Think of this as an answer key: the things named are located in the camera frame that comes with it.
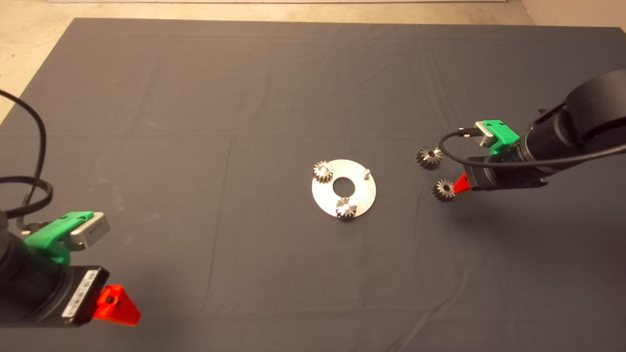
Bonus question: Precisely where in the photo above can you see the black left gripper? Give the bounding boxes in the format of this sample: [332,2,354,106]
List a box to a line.
[24,265,142,327]

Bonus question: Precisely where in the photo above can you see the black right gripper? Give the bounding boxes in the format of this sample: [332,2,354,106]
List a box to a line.
[452,145,549,195]

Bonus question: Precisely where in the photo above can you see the small dark steel gear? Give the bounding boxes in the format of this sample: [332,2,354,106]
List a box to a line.
[432,179,456,202]

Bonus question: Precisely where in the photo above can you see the larger steel gear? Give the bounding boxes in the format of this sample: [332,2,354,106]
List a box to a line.
[416,146,444,170]

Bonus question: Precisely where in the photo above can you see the round metal plate with hole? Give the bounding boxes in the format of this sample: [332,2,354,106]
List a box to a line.
[312,159,378,220]

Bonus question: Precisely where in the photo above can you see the dark grey table cloth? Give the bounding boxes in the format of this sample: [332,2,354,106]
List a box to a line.
[0,18,626,352]

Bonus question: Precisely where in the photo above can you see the silver right camera box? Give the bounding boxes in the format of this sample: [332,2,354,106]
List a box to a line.
[474,122,495,147]

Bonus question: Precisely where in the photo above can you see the silver camera box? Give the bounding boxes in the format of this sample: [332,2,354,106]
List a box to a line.
[474,122,495,147]
[64,212,110,251]

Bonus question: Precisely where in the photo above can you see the green right camera mount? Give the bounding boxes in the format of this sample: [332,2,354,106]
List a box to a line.
[482,120,521,156]

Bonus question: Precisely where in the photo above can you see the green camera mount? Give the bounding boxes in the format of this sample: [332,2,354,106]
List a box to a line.
[23,211,93,264]
[482,120,521,156]

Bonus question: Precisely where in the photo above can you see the silver left camera box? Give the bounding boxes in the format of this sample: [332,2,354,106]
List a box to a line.
[64,212,110,251]

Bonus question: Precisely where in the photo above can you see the green left camera mount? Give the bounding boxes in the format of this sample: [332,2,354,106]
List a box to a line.
[23,211,93,264]

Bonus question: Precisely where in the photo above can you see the thick black cable loom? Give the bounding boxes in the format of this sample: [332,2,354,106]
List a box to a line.
[0,176,53,219]

